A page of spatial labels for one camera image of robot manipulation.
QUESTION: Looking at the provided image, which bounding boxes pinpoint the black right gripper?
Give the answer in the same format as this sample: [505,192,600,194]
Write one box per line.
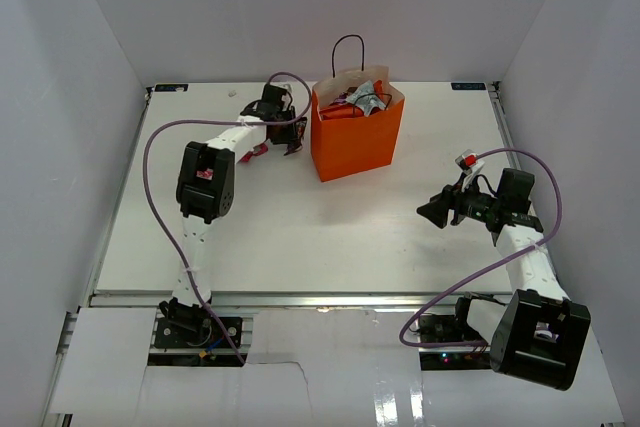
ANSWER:
[417,173,502,229]

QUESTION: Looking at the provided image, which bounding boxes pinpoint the brown M&M's candy packet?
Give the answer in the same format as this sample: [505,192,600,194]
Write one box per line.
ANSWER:
[285,119,307,156]

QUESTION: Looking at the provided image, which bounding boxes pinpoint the small pink snack packet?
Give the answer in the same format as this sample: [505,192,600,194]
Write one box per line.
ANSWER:
[240,143,268,163]

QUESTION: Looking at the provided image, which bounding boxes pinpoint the orange and cream chips bag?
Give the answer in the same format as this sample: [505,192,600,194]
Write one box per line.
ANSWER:
[319,80,392,121]

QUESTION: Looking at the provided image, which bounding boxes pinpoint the purple candy packet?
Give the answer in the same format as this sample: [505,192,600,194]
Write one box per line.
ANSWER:
[331,92,351,105]

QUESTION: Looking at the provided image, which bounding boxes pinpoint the large pink Himalaya snack bag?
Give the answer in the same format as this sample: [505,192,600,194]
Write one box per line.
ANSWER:
[196,169,214,181]

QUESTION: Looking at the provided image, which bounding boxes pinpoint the silver snack packet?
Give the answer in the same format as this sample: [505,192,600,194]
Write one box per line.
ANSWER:
[346,81,386,117]

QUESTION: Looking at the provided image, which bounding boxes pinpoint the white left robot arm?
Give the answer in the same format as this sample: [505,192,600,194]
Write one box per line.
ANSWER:
[172,109,307,306]

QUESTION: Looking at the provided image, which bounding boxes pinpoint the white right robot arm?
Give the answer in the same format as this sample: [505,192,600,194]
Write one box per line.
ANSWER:
[417,168,591,391]

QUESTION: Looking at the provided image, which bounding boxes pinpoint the orange paper bag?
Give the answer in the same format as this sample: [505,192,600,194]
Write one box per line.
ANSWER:
[311,34,405,182]

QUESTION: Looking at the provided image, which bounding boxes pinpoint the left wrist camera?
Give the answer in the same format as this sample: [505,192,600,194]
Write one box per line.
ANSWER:
[240,84,292,122]

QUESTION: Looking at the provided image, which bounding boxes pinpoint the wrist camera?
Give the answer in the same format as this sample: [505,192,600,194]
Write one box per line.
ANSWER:
[240,84,292,122]
[455,150,485,191]

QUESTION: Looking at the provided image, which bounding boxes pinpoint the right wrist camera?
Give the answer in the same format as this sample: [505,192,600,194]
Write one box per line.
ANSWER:
[455,150,485,191]

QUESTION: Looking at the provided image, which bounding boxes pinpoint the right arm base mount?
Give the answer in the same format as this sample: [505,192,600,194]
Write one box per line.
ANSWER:
[409,296,490,372]

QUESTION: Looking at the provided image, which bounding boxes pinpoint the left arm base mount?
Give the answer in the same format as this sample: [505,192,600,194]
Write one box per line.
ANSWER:
[153,299,243,359]

